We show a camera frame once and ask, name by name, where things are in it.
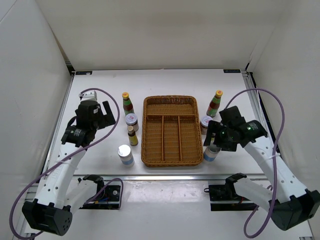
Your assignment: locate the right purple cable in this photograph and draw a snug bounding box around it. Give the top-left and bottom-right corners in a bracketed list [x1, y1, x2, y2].
[243, 87, 286, 239]

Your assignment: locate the right green sauce bottle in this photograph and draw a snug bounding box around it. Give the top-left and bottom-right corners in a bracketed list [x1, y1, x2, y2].
[206, 90, 223, 118]

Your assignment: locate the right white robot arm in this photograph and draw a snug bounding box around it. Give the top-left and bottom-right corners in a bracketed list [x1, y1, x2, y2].
[204, 106, 320, 231]

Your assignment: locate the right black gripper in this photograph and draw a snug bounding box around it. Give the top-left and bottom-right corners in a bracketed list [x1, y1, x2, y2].
[203, 120, 238, 152]

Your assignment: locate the left small yellow bottle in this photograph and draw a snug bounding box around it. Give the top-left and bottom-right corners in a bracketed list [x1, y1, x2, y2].
[127, 125, 139, 146]

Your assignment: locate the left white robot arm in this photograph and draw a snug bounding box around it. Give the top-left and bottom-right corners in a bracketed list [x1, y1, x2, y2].
[22, 98, 117, 236]

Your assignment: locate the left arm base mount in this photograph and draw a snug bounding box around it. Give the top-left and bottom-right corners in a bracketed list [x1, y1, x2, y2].
[81, 175, 124, 210]

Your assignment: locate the left green sauce bottle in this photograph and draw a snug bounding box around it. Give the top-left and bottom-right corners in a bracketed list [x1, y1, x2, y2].
[122, 92, 135, 116]

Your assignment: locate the right white-lid jar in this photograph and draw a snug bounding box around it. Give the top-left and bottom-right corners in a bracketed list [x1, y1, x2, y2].
[199, 115, 212, 135]

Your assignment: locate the left white-lid jar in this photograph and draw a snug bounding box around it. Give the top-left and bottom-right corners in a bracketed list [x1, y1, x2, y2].
[125, 113, 139, 132]

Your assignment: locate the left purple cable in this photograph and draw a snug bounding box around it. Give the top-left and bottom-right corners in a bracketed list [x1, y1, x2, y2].
[9, 87, 124, 240]

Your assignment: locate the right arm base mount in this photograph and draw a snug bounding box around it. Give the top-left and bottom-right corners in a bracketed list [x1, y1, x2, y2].
[203, 184, 257, 212]

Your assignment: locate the purple cable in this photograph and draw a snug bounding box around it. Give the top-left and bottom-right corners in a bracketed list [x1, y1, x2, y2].
[243, 87, 286, 239]
[9, 87, 124, 240]

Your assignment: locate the green sauce bottle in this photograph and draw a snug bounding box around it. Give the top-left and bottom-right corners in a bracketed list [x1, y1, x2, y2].
[122, 92, 135, 116]
[206, 90, 223, 118]

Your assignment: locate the silver-top shaker bottle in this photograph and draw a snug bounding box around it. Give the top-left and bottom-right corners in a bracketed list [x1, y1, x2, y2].
[203, 144, 221, 162]
[117, 144, 135, 167]

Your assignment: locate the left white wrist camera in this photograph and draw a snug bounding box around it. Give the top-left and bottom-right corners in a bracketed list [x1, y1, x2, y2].
[79, 90, 98, 102]

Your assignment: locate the woven wicker basket tray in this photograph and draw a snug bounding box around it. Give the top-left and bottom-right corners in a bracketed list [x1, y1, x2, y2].
[141, 95, 203, 168]

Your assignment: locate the white-lid jar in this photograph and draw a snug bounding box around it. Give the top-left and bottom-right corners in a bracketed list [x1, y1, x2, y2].
[199, 115, 212, 135]
[125, 113, 139, 132]

